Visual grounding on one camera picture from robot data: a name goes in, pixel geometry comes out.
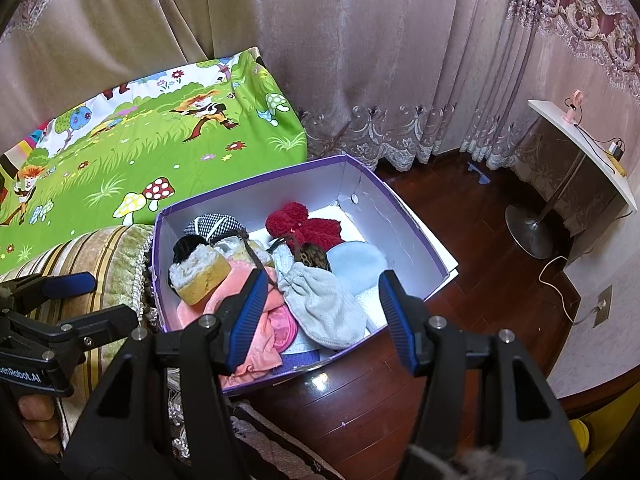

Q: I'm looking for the cartoon printed blanket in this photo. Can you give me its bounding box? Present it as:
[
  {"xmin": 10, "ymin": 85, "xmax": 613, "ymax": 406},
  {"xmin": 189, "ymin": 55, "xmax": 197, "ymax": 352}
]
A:
[{"xmin": 0, "ymin": 47, "xmax": 308, "ymax": 276}]

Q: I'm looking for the red fuzzy cloth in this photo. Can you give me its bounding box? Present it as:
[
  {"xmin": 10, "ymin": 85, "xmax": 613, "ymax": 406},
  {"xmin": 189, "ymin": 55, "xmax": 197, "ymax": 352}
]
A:
[{"xmin": 265, "ymin": 201, "xmax": 345, "ymax": 252}]

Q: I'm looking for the beige curtain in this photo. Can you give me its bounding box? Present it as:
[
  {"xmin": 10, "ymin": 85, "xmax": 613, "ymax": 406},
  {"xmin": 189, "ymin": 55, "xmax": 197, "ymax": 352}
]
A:
[{"xmin": 0, "ymin": 0, "xmax": 281, "ymax": 126}]

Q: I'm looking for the purple cardboard box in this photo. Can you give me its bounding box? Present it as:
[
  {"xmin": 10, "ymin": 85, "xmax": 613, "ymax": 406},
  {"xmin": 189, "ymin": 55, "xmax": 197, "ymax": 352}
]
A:
[{"xmin": 150, "ymin": 155, "xmax": 460, "ymax": 396}]

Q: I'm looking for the yellow sponge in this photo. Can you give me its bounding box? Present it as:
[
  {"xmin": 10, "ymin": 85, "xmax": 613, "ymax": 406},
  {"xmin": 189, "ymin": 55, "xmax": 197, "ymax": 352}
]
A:
[{"xmin": 168, "ymin": 245, "xmax": 232, "ymax": 306}]

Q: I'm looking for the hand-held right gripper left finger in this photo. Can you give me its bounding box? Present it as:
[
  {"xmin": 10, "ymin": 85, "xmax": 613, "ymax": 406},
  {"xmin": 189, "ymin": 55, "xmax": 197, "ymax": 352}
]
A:
[{"xmin": 60, "ymin": 269, "xmax": 271, "ymax": 480}]

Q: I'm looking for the grey drawstring pouch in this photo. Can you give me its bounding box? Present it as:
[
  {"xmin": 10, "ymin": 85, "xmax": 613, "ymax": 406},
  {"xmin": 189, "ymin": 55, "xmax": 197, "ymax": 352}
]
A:
[{"xmin": 276, "ymin": 262, "xmax": 370, "ymax": 348}]

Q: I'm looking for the black white checkered cloth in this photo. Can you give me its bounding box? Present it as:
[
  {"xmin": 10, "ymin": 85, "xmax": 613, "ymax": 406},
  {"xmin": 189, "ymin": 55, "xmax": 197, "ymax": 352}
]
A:
[{"xmin": 183, "ymin": 213, "xmax": 246, "ymax": 241}]

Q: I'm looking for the white terry towel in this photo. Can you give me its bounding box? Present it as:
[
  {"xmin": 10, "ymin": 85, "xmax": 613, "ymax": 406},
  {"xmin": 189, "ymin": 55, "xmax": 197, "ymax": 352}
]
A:
[{"xmin": 352, "ymin": 285, "xmax": 390, "ymax": 333}]

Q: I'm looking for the purple knitted cloth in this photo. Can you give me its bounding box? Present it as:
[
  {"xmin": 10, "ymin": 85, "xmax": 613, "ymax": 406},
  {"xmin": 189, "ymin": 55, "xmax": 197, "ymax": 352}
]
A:
[{"xmin": 280, "ymin": 347, "xmax": 322, "ymax": 368}]

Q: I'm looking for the yellow plastic object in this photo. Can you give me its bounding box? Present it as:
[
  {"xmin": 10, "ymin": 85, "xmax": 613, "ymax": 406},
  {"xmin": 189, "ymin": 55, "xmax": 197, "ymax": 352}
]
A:
[{"xmin": 569, "ymin": 416, "xmax": 598, "ymax": 458}]

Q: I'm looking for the black fuzzy cloth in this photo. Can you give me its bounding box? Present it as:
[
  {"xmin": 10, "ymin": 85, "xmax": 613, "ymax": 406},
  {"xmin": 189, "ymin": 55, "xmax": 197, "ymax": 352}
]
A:
[{"xmin": 172, "ymin": 234, "xmax": 213, "ymax": 266}]

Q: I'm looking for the wall outlet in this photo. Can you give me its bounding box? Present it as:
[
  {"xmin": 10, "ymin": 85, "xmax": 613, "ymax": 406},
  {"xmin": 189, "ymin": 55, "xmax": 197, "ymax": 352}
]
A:
[{"xmin": 592, "ymin": 285, "xmax": 613, "ymax": 328}]

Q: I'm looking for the light blue fuzzy cloth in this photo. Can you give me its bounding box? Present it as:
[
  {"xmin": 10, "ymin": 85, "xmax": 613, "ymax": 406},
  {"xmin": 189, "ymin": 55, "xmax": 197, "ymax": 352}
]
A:
[{"xmin": 327, "ymin": 241, "xmax": 390, "ymax": 306}]

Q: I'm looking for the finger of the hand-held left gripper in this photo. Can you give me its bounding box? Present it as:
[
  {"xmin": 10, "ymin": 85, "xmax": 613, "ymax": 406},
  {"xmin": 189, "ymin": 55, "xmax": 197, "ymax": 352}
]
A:
[
  {"xmin": 0, "ymin": 304, "xmax": 140, "ymax": 353},
  {"xmin": 0, "ymin": 271, "xmax": 97, "ymax": 312}
]

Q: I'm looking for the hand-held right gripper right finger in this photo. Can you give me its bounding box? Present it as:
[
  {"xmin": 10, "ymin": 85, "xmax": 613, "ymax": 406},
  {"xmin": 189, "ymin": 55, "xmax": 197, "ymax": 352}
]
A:
[{"xmin": 377, "ymin": 270, "xmax": 586, "ymax": 480}]

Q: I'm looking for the white side table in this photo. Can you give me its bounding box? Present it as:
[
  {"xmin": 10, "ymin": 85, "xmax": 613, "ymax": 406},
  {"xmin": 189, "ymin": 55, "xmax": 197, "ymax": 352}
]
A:
[{"xmin": 505, "ymin": 99, "xmax": 638, "ymax": 261}]

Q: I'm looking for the leopard print drawstring pouch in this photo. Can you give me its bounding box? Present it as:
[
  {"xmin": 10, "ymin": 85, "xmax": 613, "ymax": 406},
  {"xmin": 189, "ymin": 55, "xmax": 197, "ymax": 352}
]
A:
[{"xmin": 240, "ymin": 234, "xmax": 331, "ymax": 281}]

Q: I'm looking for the pink lace-trimmed curtain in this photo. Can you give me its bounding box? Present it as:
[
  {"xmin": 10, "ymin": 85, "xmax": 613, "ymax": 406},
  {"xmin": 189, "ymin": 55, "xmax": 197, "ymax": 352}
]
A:
[{"xmin": 200, "ymin": 0, "xmax": 640, "ymax": 171}]

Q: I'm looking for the striped yellow bedding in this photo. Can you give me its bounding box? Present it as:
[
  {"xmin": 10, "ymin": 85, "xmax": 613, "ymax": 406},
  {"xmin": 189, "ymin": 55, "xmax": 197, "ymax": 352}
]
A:
[{"xmin": 0, "ymin": 224, "xmax": 331, "ymax": 480}]

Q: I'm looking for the blue plastic piece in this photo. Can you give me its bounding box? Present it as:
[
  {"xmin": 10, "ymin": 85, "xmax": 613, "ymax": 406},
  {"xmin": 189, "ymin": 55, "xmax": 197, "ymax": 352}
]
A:
[{"xmin": 467, "ymin": 161, "xmax": 493, "ymax": 186}]

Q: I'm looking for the small pink fan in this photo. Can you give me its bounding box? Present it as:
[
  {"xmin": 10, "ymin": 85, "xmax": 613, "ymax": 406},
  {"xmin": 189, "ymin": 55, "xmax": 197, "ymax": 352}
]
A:
[{"xmin": 565, "ymin": 90, "xmax": 585, "ymax": 123}]

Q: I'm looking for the person's left hand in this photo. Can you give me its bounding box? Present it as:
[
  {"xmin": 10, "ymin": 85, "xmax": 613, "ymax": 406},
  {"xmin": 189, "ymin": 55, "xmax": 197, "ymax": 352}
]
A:
[{"xmin": 15, "ymin": 392, "xmax": 65, "ymax": 456}]

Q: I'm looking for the pink printed cloth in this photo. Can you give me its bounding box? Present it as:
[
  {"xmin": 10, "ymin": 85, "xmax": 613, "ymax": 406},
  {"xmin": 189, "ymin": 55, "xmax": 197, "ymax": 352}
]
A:
[{"xmin": 267, "ymin": 305, "xmax": 300, "ymax": 353}]

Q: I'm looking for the peach fuzzy cloth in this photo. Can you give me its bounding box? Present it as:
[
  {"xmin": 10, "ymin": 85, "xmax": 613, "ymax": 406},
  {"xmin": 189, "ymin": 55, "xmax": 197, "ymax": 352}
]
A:
[{"xmin": 176, "ymin": 260, "xmax": 286, "ymax": 381}]

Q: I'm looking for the cream cloth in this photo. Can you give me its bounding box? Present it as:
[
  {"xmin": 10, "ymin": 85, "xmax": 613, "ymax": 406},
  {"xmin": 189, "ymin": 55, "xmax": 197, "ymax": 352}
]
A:
[{"xmin": 212, "ymin": 237, "xmax": 273, "ymax": 268}]

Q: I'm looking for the white cable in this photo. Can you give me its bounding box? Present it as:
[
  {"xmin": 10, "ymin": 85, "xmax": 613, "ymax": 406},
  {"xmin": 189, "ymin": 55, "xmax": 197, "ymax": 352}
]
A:
[{"xmin": 539, "ymin": 255, "xmax": 606, "ymax": 323}]

